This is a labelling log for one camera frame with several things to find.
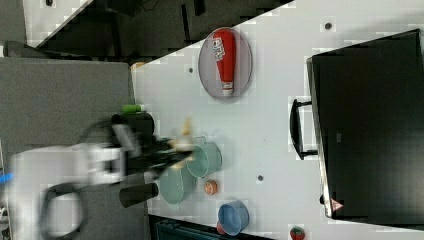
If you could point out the blue bowl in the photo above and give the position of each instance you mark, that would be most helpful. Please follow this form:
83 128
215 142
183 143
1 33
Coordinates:
233 217

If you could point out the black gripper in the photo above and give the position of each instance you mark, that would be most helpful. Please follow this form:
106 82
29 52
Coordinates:
153 159

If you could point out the red strawberry toy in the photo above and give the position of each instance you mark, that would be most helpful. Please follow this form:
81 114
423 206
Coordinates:
297 233

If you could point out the green perforated colander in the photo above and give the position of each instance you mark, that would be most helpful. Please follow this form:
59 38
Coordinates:
176 184

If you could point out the green marker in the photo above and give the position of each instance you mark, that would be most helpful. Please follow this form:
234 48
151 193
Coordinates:
132 108

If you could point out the grey round plate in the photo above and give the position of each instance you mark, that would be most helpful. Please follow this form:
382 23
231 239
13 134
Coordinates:
208 71

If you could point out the black toaster oven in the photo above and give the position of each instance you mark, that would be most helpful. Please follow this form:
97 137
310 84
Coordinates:
368 113

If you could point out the black cylinder holder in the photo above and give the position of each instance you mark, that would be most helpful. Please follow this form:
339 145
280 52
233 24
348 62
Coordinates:
142 124
137 194

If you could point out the green mug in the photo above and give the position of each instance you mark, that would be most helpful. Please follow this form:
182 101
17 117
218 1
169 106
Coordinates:
206 158

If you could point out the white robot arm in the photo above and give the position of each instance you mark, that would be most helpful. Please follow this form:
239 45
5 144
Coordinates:
73 193

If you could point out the small orange ball toy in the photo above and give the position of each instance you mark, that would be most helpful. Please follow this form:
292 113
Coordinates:
211 187

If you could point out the red ketchup bottle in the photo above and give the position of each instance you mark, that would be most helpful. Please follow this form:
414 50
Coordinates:
224 49

